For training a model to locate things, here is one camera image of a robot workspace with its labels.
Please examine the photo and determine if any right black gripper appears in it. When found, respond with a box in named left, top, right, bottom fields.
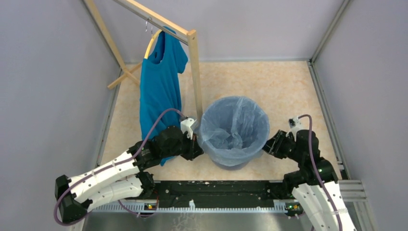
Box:
left=258, top=129, right=304, bottom=162

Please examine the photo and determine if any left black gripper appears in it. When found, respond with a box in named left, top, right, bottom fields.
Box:
left=162, top=130, right=204, bottom=161

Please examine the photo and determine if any light blue trash bag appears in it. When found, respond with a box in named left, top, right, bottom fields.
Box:
left=195, top=95, right=271, bottom=167

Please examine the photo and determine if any blue plastic trash bin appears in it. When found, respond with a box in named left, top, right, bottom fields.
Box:
left=199, top=96, right=271, bottom=171

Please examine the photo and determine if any wooden clothes rack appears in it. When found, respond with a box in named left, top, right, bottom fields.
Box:
left=83, top=0, right=203, bottom=120

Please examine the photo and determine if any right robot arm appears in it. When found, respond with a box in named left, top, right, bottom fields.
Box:
left=263, top=130, right=356, bottom=231

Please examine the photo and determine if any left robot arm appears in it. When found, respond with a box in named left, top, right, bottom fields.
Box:
left=53, top=126, right=204, bottom=226

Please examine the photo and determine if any blue t-shirt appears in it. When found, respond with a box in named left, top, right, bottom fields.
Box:
left=139, top=28, right=189, bottom=167

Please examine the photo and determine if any yellow clothes hanger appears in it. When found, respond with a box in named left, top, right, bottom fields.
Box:
left=144, top=29, right=163, bottom=59

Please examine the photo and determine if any metal hook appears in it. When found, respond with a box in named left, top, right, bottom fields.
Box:
left=145, top=17, right=153, bottom=36

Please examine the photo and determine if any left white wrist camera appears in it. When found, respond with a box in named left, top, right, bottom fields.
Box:
left=180, top=117, right=199, bottom=140

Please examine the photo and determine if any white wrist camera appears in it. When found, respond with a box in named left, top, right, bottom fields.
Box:
left=286, top=116, right=305, bottom=140
left=180, top=117, right=199, bottom=140

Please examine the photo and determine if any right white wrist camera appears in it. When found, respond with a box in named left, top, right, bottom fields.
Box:
left=286, top=116, right=305, bottom=140

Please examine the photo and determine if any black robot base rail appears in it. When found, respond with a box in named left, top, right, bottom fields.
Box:
left=126, top=180, right=295, bottom=208

